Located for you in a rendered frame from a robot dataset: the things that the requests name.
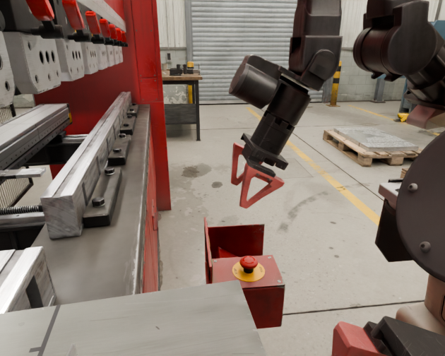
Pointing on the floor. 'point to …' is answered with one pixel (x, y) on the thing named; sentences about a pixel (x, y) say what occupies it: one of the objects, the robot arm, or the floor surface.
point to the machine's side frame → (152, 85)
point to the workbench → (180, 110)
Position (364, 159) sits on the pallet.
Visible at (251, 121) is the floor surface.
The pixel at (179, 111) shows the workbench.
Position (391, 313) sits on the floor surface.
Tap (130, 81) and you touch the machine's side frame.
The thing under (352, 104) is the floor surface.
